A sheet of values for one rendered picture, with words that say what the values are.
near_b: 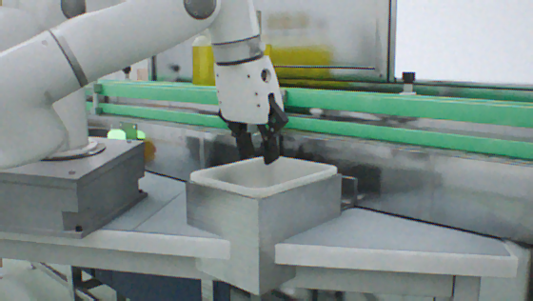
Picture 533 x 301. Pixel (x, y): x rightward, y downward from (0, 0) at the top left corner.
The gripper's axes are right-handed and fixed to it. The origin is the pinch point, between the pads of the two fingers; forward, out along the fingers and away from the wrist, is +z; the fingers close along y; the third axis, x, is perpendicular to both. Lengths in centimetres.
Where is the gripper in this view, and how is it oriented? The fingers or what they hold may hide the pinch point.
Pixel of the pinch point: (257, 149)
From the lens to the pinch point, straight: 79.5
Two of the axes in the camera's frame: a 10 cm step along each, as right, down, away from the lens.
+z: 1.7, 9.1, 3.7
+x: -6.4, 3.9, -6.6
